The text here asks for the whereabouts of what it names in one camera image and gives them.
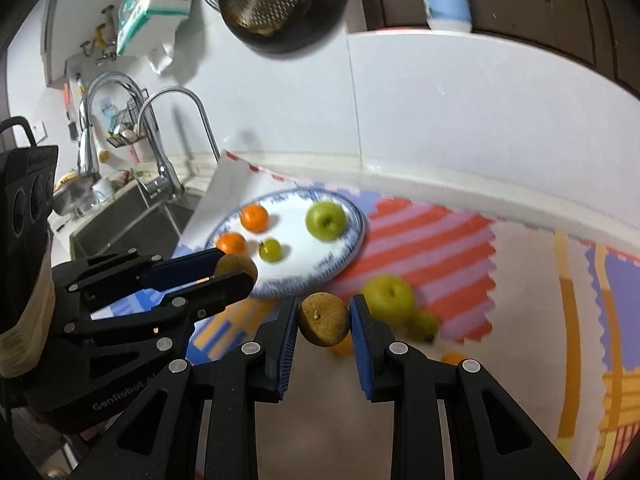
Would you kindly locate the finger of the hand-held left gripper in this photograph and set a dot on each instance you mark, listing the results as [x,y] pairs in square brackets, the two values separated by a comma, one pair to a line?
[185,267]
[225,295]

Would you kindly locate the blue rimmed white plate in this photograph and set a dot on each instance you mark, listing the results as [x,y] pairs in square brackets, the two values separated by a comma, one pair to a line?
[300,260]

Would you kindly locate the brown kiwi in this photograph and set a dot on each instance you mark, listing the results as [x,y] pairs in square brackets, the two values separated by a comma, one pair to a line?
[323,320]
[235,266]

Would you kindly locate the wall hook rack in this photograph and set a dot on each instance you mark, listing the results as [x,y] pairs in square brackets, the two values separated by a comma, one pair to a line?
[102,35]

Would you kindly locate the orange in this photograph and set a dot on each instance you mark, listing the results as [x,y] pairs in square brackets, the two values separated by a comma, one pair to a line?
[254,217]
[231,243]
[452,358]

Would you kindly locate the colourful patterned table mat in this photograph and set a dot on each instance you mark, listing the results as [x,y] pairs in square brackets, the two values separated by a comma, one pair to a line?
[525,310]

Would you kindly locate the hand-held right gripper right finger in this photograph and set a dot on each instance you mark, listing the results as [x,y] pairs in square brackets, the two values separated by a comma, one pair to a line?
[361,360]

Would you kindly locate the teal and white box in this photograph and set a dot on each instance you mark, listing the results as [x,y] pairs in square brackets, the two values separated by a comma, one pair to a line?
[150,5]

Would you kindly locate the white cup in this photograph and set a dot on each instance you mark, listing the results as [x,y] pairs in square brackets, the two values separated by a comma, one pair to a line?
[102,190]

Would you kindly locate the green apple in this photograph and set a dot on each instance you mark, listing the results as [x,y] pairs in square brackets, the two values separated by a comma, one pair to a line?
[389,300]
[326,220]

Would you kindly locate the yellow round scrubber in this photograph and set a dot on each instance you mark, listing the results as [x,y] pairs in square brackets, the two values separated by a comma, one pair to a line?
[103,155]

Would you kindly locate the thin gooseneck faucet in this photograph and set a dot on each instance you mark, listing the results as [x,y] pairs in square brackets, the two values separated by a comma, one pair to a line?
[175,90]

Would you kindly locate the large chrome faucet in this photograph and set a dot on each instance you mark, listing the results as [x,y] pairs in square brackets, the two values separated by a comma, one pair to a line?
[89,155]

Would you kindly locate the small green tomato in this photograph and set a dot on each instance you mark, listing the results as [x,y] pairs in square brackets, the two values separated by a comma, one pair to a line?
[422,325]
[270,250]

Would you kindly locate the black frying pan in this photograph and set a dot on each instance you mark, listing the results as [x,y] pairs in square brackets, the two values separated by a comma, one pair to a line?
[300,25]

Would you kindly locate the white plastic bag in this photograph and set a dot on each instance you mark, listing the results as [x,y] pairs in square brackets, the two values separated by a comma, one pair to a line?
[162,55]

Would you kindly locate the stainless steel sink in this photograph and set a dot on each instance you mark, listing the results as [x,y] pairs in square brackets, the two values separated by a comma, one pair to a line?
[125,225]

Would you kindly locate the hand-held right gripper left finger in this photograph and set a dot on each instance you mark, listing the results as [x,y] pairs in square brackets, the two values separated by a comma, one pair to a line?
[286,355]

